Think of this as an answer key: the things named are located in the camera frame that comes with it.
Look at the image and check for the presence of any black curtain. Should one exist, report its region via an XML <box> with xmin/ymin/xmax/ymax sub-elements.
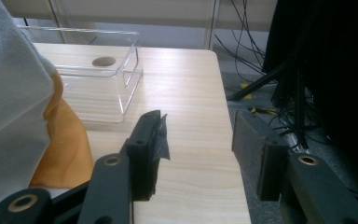
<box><xmin>262</xmin><ymin>0</ymin><xmax>358</xmax><ymax>203</ymax></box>

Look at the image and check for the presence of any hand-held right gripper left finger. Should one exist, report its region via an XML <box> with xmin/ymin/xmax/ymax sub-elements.
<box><xmin>125</xmin><ymin>109</ymin><xmax>172</xmax><ymax>202</ymax></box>

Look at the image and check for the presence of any black stand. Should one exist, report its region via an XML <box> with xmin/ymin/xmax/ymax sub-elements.
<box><xmin>226</xmin><ymin>60</ymin><xmax>309</xmax><ymax>150</ymax></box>

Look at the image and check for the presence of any white tote bag orange teal pattern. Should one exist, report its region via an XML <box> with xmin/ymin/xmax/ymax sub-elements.
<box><xmin>0</xmin><ymin>0</ymin><xmax>94</xmax><ymax>218</ymax></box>

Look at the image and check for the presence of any bundle of hanging black cables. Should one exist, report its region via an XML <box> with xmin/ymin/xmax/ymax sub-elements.
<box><xmin>213</xmin><ymin>0</ymin><xmax>269</xmax><ymax>82</ymax></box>

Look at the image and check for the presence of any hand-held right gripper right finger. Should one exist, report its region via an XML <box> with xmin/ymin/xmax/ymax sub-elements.
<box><xmin>231</xmin><ymin>109</ymin><xmax>290</xmax><ymax>202</ymax></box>

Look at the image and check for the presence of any beige background desk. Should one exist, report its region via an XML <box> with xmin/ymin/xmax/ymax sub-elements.
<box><xmin>0</xmin><ymin>0</ymin><xmax>278</xmax><ymax>51</ymax></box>

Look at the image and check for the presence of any clear plastic box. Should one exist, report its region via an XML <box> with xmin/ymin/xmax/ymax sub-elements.
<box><xmin>18</xmin><ymin>25</ymin><xmax>145</xmax><ymax>124</ymax></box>

